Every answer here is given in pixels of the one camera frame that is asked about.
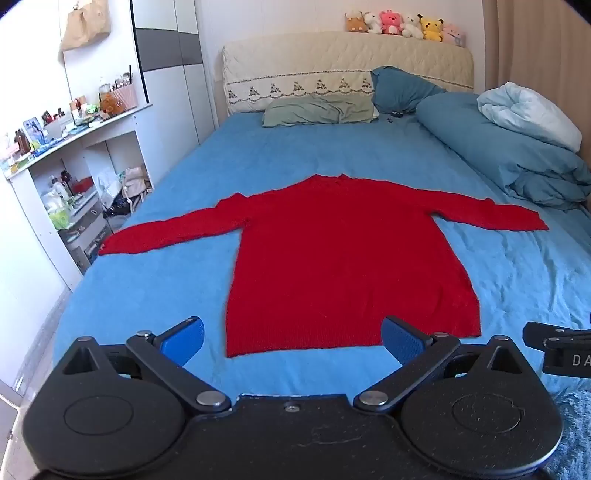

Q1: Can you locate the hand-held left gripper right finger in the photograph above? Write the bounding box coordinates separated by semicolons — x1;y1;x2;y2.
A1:
353;316;532;414

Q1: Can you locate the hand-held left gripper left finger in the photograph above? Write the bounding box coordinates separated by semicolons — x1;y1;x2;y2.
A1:
62;316;232;414

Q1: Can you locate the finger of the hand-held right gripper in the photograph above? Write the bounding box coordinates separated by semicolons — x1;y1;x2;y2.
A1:
523;321;591;344

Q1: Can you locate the red knit sweater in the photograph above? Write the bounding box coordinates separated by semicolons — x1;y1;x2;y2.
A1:
98;174;550;358

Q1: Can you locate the blue fluffy rug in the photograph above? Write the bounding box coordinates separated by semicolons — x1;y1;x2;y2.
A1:
547;390;591;480

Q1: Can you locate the white tote bag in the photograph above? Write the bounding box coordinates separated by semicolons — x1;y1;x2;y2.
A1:
121;165;152;200

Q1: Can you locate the blue duvet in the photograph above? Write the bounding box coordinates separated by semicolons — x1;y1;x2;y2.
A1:
416;92;591;210

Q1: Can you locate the white shelf unit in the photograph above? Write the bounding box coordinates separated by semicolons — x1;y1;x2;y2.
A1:
0;104;155;291

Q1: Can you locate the pale blue quilt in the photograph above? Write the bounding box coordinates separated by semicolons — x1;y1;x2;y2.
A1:
477;82;583;153

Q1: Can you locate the green pillow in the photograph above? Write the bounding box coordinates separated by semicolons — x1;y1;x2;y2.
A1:
262;95;376;127

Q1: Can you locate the orange plush bear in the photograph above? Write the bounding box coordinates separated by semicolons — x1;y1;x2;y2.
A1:
99;93;126;117

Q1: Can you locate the pink striped storage box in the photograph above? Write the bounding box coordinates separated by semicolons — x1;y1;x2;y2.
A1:
112;84;139;110

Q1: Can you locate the blue pillow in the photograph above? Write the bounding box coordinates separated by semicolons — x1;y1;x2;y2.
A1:
370;66;446;115

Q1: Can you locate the white and grey wardrobe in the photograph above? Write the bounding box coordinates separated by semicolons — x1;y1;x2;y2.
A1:
131;0;217;185

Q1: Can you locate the beige curtain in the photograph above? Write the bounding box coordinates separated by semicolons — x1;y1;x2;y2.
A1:
482;0;591;134

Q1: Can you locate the cream quilted headboard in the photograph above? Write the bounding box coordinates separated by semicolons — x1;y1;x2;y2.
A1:
222;30;475;116

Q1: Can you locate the row of plush toys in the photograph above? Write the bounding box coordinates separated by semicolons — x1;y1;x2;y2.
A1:
344;10;466;47

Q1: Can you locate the brown paper bag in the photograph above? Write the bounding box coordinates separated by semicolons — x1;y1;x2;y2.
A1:
59;0;112;52

